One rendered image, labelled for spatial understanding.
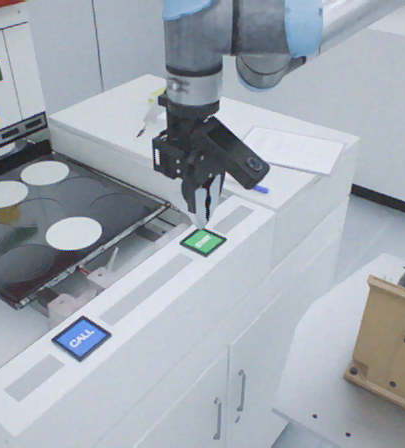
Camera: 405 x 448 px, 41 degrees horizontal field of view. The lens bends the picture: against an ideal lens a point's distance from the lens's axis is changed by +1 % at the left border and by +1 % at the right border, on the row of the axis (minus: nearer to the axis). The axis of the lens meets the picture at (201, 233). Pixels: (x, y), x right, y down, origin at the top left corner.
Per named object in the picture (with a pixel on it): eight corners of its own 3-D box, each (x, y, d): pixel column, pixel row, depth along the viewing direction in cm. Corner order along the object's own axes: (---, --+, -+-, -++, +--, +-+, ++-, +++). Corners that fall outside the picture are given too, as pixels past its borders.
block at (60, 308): (50, 317, 84) (46, 303, 82) (66, 304, 86) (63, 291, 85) (84, 340, 80) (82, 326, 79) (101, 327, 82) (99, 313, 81)
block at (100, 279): (88, 289, 89) (85, 276, 88) (103, 278, 91) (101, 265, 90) (122, 310, 85) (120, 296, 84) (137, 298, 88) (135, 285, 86)
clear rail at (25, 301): (12, 310, 84) (10, 303, 83) (168, 205, 108) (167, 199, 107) (17, 313, 84) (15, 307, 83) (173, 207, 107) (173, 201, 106)
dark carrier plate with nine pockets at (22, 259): (-96, 223, 102) (-97, 220, 102) (49, 154, 124) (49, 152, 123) (17, 301, 85) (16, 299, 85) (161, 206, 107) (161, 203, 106)
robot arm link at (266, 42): (307, 17, 74) (227, 17, 74) (326, -24, 63) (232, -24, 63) (307, 74, 74) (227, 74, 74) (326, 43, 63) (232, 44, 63)
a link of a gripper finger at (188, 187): (199, 201, 82) (199, 151, 77) (208, 205, 81) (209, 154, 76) (180, 214, 79) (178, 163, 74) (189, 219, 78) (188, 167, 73)
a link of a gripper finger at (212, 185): (190, 209, 89) (190, 160, 83) (219, 222, 86) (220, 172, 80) (178, 217, 87) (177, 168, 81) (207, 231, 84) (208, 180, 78)
